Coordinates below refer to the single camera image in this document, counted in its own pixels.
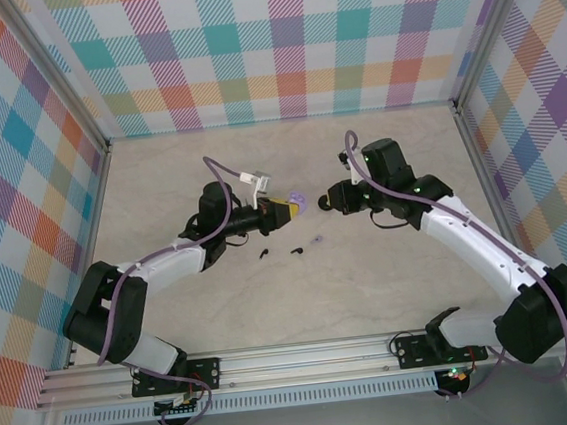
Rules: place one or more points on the purple earbud charging case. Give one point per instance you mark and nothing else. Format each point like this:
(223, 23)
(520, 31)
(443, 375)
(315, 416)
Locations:
(300, 202)

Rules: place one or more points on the black earbud charging case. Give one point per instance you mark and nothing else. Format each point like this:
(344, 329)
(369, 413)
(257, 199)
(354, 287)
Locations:
(324, 203)

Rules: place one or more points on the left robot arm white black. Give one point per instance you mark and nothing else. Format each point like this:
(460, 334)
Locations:
(168, 264)

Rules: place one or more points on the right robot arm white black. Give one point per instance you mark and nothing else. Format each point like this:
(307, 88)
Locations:
(467, 240)

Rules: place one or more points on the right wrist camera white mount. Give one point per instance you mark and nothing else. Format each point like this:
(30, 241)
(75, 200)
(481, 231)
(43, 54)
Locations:
(356, 173)

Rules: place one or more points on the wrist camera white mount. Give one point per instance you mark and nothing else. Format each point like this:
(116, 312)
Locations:
(356, 173)
(259, 180)

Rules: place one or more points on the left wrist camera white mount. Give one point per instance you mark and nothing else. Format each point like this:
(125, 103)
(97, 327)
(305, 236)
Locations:
(259, 180)

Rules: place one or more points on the aluminium table side rail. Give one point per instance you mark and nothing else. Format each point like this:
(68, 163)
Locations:
(477, 153)
(94, 215)

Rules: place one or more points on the aluminium mounting rail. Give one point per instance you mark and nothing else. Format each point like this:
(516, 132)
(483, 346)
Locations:
(303, 361)

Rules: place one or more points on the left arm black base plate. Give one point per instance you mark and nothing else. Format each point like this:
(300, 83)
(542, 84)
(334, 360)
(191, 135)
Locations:
(206, 373)

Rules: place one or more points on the aluminium frame post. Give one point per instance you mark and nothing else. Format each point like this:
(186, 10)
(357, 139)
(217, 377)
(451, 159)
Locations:
(490, 34)
(54, 76)

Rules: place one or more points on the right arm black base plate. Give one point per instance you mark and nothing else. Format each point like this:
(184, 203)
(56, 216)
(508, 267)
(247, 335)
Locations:
(412, 353)

